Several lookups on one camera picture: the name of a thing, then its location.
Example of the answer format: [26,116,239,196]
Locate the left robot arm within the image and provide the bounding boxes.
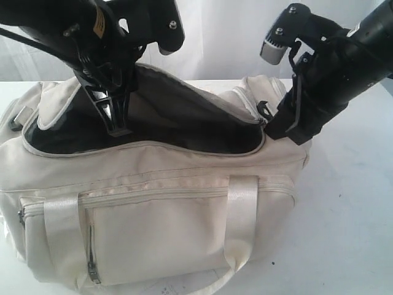
[1,1,145,137]

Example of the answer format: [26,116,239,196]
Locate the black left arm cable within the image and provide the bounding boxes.
[0,26,77,62]

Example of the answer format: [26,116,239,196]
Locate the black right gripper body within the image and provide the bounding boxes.
[267,37,368,144]

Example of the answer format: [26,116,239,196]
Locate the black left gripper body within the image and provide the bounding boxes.
[66,18,144,92]

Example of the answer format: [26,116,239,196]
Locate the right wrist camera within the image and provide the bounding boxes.
[260,2,344,65]

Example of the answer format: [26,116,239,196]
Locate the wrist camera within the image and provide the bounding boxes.
[119,1,185,55]
[260,2,344,65]

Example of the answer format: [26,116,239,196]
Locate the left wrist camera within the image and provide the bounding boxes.
[119,1,185,55]

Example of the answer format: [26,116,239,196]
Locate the cream white duffel bag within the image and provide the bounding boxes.
[1,64,310,294]

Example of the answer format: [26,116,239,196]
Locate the paper label with blue print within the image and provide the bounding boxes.
[160,270,221,294]

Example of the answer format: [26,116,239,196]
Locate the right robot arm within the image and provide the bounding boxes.
[260,1,392,145]

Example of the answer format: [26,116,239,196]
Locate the black plastic d-ring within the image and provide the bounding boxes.
[257,101,274,122]
[9,106,33,132]

